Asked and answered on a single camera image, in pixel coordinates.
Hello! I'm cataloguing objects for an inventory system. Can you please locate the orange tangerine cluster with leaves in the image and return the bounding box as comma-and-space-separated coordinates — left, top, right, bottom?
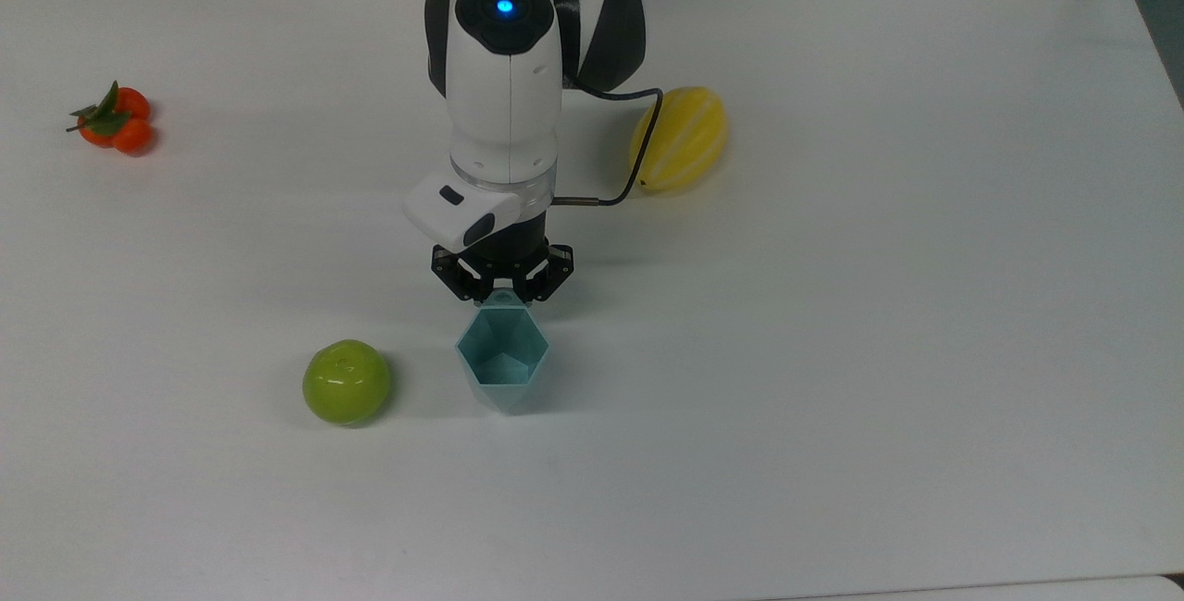
65, 80, 154, 155

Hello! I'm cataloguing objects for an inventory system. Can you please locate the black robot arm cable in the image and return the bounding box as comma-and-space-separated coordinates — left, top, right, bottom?
553, 86, 664, 209

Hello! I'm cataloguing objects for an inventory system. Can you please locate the green apple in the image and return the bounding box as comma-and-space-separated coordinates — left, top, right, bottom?
302, 339, 392, 426

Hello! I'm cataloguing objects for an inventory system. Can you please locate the light blue hexagonal mug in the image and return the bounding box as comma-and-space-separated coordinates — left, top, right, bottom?
455, 289, 551, 415

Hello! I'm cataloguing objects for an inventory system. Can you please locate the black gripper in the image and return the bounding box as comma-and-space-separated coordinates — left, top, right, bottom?
431, 233, 575, 304

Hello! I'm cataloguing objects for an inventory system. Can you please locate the yellow striped melon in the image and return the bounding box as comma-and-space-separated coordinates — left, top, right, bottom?
629, 86, 730, 194

